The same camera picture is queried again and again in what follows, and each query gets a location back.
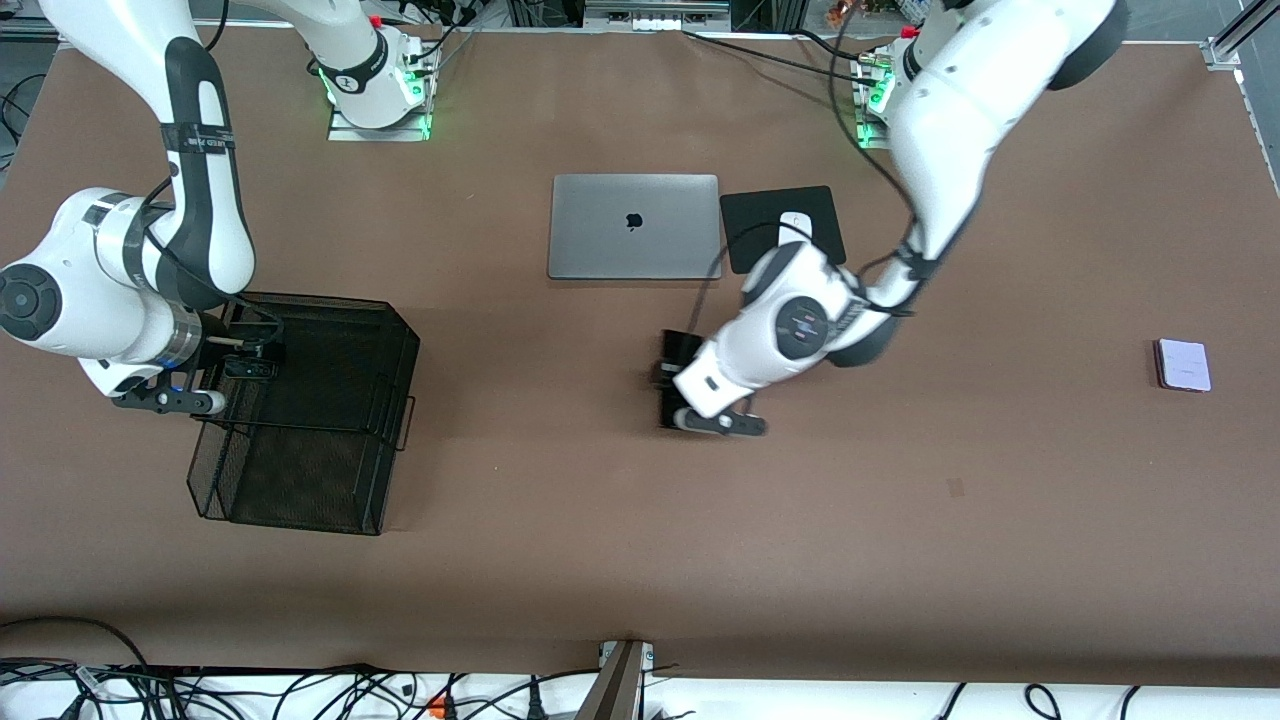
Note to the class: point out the silver laptop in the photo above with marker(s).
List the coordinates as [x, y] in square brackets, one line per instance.
[600, 230]

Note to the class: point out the grey equipment box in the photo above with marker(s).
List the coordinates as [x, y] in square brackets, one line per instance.
[655, 12]

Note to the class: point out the black mesh desk organizer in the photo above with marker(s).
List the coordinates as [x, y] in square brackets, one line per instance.
[320, 470]

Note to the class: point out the aluminium frame corner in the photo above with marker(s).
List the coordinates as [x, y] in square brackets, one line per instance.
[1225, 45]

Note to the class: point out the black mouse pad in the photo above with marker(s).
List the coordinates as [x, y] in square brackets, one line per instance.
[760, 210]

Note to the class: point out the lavender flip phone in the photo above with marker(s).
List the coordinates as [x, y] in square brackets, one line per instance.
[1185, 365]

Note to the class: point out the white computer mouse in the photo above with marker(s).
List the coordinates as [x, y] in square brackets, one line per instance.
[795, 226]

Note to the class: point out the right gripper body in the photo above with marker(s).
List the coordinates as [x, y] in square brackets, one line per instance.
[222, 343]

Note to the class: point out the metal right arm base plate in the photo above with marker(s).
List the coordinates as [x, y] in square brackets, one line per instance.
[400, 133]

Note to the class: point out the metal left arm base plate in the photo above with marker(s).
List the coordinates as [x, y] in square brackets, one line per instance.
[868, 135]

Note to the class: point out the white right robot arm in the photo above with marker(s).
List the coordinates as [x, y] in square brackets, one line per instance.
[90, 290]

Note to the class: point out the aluminium profile post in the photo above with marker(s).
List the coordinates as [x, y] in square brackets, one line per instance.
[615, 690]

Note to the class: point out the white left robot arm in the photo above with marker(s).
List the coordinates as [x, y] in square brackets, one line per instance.
[950, 130]

